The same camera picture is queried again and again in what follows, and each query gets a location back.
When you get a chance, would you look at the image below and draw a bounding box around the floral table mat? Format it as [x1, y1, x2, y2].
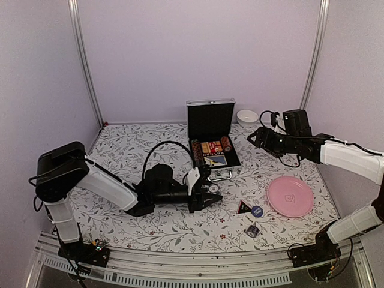
[70, 124, 338, 253]

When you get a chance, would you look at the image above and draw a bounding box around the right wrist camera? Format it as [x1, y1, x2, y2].
[270, 112, 286, 132]

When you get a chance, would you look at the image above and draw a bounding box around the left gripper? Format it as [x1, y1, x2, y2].
[153, 183, 223, 215]

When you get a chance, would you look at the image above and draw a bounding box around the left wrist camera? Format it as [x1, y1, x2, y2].
[184, 167, 200, 196]

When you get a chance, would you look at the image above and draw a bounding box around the white bowl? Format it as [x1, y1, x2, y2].
[236, 110, 259, 127]

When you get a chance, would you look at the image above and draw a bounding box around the orange chip row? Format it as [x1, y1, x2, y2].
[191, 139, 205, 167]
[220, 136, 232, 152]

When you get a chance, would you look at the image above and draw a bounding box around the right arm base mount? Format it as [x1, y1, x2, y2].
[287, 240, 341, 268]

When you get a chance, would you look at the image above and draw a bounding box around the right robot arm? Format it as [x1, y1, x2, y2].
[247, 109, 383, 262]

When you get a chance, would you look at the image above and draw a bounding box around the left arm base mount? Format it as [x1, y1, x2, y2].
[58, 239, 110, 268]

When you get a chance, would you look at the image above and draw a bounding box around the white dealer button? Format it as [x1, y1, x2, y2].
[242, 214, 255, 225]

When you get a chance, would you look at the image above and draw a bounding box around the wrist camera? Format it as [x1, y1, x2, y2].
[270, 112, 286, 132]
[184, 167, 200, 196]

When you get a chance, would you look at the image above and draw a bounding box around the pink plate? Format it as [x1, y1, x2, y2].
[266, 176, 314, 218]

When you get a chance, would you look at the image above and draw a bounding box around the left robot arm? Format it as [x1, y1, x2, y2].
[28, 141, 222, 260]

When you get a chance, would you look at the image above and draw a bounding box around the orange chip row left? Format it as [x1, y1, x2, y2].
[191, 139, 205, 167]

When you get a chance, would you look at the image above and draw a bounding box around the triangular all-in button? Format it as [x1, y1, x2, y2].
[237, 200, 251, 214]

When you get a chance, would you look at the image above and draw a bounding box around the orange chip row right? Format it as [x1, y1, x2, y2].
[220, 136, 232, 152]

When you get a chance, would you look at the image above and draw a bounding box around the blue small blind button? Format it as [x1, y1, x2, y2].
[251, 206, 263, 218]

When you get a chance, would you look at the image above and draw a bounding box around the aluminium poker case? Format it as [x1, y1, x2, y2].
[186, 98, 241, 182]

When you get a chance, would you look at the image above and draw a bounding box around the blue booklet card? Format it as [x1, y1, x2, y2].
[204, 155, 227, 167]

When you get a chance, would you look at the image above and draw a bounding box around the playing card deck red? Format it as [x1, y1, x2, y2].
[201, 141, 223, 154]

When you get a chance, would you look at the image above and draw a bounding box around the purple chip stack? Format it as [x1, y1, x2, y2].
[245, 224, 260, 239]

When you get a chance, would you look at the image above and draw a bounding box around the grey chip stack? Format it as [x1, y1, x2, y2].
[207, 184, 220, 194]

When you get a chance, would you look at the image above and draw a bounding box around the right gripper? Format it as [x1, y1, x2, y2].
[248, 127, 300, 158]

